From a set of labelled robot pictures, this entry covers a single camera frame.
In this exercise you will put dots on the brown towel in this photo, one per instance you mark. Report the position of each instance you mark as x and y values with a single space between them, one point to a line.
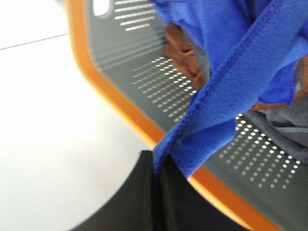
186 55

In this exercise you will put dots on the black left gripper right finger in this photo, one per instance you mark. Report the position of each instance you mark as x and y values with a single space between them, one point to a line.
181 208

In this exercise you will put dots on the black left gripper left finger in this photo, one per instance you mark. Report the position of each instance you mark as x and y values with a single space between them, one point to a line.
131 207

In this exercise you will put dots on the grey towel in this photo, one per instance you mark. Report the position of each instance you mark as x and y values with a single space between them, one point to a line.
287 126

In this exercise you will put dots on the blue towel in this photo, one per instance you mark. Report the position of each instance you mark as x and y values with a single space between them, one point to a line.
252 46

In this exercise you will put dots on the grey perforated laundry basket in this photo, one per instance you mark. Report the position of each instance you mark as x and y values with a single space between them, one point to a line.
251 173

